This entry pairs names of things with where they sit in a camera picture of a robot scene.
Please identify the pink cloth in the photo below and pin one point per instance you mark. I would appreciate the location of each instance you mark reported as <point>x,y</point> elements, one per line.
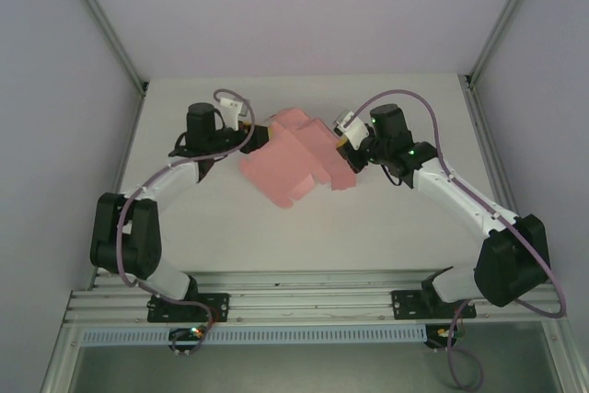
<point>285,167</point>

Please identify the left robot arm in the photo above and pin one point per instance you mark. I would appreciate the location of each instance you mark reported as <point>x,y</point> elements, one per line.
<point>126,236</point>

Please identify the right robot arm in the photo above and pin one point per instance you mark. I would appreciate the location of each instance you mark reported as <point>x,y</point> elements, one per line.
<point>511,264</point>

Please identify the small electronics board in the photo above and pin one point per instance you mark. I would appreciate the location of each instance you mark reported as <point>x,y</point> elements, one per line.
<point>188,333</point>
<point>437,335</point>

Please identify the aluminium side rail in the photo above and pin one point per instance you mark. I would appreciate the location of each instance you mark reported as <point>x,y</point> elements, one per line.
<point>494,158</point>
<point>129,144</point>

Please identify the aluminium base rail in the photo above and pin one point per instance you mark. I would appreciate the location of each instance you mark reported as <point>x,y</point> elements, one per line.
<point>299,294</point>

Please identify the aluminium frame post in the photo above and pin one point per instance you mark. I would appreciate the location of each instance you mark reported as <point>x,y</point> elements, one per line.
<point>103,20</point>
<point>506,20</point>

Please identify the metal lower frame panel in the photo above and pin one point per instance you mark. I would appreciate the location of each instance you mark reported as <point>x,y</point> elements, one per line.
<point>299,370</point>

